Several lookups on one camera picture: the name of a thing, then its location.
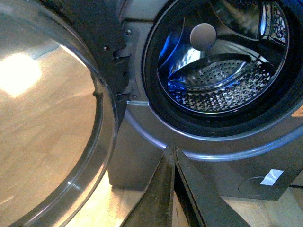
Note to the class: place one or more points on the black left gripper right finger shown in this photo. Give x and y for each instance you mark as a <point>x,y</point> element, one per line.
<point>202,206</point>

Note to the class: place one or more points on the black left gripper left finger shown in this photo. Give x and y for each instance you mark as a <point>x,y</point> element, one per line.
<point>155,207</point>

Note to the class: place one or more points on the grey front-load washing machine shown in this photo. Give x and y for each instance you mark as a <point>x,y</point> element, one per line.
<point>234,151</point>

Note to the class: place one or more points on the washing machine glass door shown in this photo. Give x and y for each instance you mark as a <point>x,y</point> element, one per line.
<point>61,103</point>

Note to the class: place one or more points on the white paper label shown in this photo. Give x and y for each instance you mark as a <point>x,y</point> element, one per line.
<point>271,177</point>

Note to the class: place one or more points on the orange warning sticker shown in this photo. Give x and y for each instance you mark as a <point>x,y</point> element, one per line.
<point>298,112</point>

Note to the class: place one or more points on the stainless steel washer drum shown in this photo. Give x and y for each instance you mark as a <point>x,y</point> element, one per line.
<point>250,51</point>

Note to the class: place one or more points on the round grey drum hub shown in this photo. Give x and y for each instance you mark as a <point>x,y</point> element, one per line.
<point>203,37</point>

